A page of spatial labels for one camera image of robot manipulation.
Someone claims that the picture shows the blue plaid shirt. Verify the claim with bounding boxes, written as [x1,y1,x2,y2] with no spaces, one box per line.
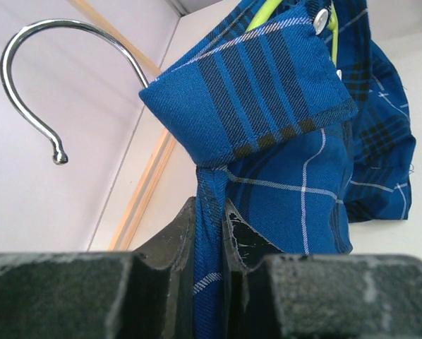
[140,1,416,338]

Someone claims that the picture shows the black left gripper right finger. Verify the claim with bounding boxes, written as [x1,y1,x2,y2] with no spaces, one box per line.
[222,201,422,338]

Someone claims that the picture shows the wooden clothes rack frame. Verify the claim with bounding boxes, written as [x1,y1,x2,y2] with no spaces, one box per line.
[70,1,180,251]

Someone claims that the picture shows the green plastic hanger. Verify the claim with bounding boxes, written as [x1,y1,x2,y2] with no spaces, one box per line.
[13,9,338,177]

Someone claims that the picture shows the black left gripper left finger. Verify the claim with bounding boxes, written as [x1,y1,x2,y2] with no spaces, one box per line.
[0,198,195,338]

